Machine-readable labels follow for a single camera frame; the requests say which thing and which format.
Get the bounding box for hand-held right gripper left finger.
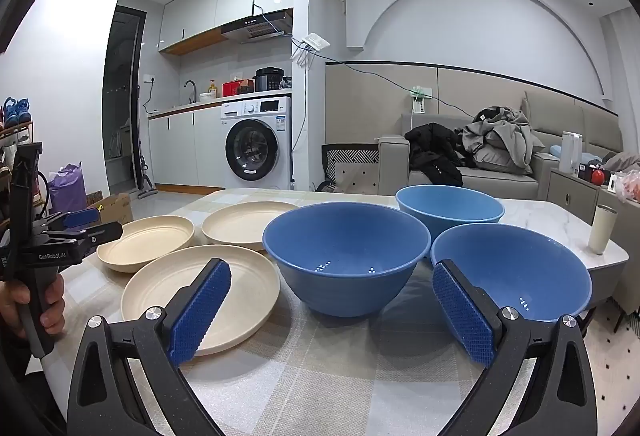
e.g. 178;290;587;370
66;257;233;436

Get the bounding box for cream tumbler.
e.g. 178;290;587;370
588;204;618;256

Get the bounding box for white router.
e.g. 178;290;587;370
292;32;332;67

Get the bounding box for person's left hand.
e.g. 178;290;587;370
0;272;66;342

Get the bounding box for stick vacuum cleaner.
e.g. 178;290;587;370
134;81;159;201

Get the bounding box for black jacket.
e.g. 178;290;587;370
404;122;476;188

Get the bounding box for blue bowl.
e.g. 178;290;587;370
395;185;506;239
262;202;432;318
430;222;593;324

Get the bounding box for grey sofa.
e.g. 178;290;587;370
377;88;623;212

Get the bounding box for range hood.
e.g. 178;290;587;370
220;8;294;42

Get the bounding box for grey side cabinet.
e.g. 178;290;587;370
547;168;640;227

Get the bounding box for wall socket with plugs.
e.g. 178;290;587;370
409;86;434;114

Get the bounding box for white base cabinet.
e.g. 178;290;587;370
147;103;226;189

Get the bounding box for shoe rack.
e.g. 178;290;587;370
0;118;36;217

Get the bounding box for dark glass door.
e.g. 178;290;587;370
102;6;148;194

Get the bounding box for pile of grey clothes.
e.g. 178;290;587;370
462;106;546;175

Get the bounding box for checked tablecloth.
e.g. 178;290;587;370
50;188;551;436

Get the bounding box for grey blanket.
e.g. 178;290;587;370
600;151;640;174

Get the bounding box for white kettle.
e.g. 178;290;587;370
559;131;585;174

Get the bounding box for white washing machine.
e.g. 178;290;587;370
220;96;293;191

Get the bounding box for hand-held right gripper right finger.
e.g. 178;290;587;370
431;258;598;436

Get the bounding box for purple bag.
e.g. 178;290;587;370
48;162;88;214

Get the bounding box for beige plate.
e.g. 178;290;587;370
201;200;301;253
120;244;282;358
96;215;196;274

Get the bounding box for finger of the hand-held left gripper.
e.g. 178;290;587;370
37;207;101;232
42;222;123;249

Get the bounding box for red box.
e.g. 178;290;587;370
222;79;256;97

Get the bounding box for marble coffee table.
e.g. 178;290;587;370
492;197;631;317

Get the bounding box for cardboard box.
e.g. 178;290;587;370
85;192;134;227

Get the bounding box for white wall cabinets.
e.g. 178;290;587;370
158;0;297;54

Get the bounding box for person's left forearm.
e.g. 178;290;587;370
7;341;68;436

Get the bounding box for orange plastic bag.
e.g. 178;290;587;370
614;171;640;204

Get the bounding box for black rice cooker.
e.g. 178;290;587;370
254;67;287;92

